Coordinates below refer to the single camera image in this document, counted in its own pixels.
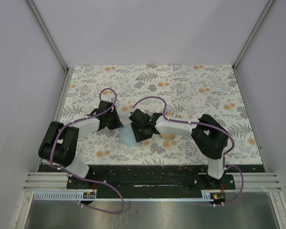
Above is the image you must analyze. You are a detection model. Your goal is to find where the purple cable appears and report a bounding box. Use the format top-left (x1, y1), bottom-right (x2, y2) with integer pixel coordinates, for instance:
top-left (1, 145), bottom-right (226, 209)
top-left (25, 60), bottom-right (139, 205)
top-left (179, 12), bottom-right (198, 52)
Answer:
top-left (50, 88), bottom-right (126, 214)
top-left (133, 95), bottom-right (245, 207)

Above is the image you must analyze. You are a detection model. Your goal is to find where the floral pattern table mat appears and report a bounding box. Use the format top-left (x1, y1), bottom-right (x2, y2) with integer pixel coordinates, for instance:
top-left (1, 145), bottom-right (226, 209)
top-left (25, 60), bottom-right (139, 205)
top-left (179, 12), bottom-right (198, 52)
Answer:
top-left (59, 64), bottom-right (262, 165)

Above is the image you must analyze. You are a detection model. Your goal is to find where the white slotted cable duct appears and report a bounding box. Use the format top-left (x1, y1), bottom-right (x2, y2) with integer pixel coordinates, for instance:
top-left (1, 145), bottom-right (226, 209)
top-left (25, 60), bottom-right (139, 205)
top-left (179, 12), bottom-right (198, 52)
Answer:
top-left (34, 190), bottom-right (213, 202)

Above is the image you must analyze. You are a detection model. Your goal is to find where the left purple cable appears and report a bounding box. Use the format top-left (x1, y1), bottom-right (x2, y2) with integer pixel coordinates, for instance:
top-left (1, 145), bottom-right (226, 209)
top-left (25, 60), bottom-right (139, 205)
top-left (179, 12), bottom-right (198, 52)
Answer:
top-left (50, 88), bottom-right (126, 214)

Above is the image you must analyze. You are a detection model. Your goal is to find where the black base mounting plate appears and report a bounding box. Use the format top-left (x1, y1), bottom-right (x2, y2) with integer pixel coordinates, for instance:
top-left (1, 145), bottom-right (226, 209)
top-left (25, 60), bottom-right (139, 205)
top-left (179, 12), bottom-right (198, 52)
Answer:
top-left (66, 165), bottom-right (235, 197)

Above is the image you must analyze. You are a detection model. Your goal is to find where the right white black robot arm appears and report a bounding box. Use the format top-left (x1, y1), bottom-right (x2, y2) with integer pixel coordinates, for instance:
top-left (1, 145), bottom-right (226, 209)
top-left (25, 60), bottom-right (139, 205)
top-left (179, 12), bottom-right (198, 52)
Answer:
top-left (129, 109), bottom-right (230, 189)

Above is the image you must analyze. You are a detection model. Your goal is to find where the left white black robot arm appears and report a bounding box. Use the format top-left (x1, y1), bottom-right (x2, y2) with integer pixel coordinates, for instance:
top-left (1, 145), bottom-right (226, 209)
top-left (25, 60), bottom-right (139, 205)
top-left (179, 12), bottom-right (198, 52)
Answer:
top-left (38, 100), bottom-right (123, 188)

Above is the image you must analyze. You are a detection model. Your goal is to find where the left aluminium frame post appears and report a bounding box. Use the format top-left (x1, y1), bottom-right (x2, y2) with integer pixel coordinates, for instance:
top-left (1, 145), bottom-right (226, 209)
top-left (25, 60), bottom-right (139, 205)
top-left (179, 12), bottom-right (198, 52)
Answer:
top-left (26, 0), bottom-right (70, 73)

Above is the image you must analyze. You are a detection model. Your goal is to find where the right aluminium frame post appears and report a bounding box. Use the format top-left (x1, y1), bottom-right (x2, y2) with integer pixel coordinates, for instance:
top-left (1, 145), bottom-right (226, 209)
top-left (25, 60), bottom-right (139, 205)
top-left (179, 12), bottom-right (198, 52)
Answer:
top-left (233, 0), bottom-right (276, 70)

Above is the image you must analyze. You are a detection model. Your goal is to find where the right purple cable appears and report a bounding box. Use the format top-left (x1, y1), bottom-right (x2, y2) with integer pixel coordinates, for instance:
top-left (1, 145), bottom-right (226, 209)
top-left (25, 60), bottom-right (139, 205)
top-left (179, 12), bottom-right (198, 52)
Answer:
top-left (133, 95), bottom-right (245, 207)

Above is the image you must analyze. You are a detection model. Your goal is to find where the aluminium frame post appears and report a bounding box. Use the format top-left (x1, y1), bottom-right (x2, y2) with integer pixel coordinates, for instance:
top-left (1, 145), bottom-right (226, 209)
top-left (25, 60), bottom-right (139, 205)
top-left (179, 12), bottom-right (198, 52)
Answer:
top-left (26, 0), bottom-right (70, 73)
top-left (233, 0), bottom-right (276, 70)

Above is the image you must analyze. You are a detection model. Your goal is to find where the light blue cleaning cloth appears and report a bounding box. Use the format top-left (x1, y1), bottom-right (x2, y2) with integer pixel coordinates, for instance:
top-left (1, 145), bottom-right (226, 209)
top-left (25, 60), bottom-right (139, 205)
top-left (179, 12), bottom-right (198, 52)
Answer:
top-left (119, 124), bottom-right (141, 147)

